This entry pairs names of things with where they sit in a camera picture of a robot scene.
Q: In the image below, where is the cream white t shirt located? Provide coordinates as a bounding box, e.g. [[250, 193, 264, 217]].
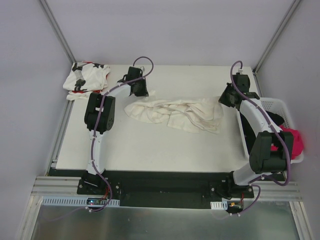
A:
[[124, 90, 224, 134]]

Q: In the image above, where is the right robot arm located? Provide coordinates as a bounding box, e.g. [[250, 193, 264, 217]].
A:
[[218, 73, 294, 198]]

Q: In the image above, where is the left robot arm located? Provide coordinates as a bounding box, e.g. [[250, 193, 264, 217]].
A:
[[84, 66, 148, 176]]

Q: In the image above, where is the black garment in basket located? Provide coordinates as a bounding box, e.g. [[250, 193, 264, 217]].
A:
[[240, 111, 285, 153]]

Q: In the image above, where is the white plastic laundry basket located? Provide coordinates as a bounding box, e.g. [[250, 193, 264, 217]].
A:
[[236, 97, 296, 160]]

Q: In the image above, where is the white black patterned folded shirt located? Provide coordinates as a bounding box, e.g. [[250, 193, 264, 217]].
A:
[[63, 61, 111, 92]]

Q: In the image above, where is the red white folded shirt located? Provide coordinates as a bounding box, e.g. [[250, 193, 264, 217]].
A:
[[66, 90, 102, 101]]

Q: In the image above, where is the pink garment in basket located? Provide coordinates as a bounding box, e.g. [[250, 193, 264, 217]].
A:
[[270, 125, 304, 160]]

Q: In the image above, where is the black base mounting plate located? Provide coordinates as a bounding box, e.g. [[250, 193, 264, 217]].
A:
[[77, 170, 254, 209]]

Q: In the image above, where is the right aluminium frame post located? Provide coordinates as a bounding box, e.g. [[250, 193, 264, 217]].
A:
[[252, 0, 303, 76]]

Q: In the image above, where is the aluminium frame post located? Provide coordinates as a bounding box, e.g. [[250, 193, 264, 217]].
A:
[[38, 0, 77, 64], [252, 0, 303, 76]]

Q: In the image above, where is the right white cable duct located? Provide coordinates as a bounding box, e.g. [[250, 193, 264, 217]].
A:
[[210, 200, 228, 211]]

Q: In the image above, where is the white cable duct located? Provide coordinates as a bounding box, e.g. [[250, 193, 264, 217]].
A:
[[42, 196, 120, 208], [210, 200, 228, 211]]

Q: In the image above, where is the left aluminium frame post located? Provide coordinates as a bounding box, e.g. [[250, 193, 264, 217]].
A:
[[38, 0, 77, 64]]

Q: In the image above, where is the left white cable duct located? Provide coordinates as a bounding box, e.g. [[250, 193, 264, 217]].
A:
[[42, 196, 120, 208]]

